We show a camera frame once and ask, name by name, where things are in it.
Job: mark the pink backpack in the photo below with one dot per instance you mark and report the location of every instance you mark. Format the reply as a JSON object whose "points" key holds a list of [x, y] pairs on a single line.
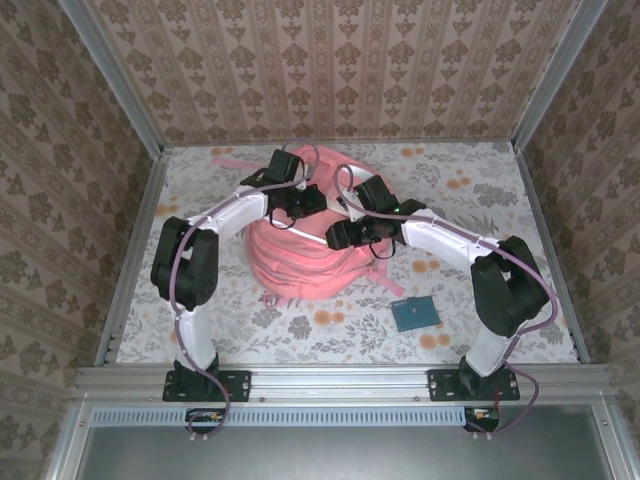
{"points": [[300, 270]]}

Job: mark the teal wallet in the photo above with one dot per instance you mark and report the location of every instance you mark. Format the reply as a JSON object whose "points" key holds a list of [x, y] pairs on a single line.
{"points": [[415, 315]]}

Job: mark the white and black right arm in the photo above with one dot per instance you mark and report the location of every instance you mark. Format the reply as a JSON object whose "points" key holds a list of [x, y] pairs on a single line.
{"points": [[510, 290]]}

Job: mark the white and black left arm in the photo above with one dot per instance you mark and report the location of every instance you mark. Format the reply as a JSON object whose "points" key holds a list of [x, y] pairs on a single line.
{"points": [[185, 265]]}

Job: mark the floral tablecloth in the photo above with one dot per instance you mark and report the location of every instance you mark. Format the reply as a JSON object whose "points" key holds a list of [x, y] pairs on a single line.
{"points": [[350, 340]]}

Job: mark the grey metal sheet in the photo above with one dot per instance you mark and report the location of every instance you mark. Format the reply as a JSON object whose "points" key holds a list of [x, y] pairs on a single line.
{"points": [[350, 450]]}

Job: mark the aluminium side rail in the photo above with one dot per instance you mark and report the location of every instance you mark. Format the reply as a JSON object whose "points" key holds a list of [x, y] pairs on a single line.
{"points": [[534, 200], [149, 200]]}

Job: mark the aluminium mounting rail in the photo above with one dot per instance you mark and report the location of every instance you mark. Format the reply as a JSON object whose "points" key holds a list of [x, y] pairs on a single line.
{"points": [[340, 382]]}

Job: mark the aluminium corner post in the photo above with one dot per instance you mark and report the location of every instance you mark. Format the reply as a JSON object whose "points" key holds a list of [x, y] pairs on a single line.
{"points": [[556, 75], [115, 75]]}

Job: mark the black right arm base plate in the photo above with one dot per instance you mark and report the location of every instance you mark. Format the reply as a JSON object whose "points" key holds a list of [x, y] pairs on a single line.
{"points": [[440, 385]]}

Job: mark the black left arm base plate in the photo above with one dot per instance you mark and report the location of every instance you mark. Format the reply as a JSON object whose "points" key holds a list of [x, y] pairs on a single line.
{"points": [[240, 385]]}

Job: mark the aluminium lower frame beam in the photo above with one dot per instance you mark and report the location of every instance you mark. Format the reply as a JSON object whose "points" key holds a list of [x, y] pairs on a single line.
{"points": [[617, 450], [67, 440]]}

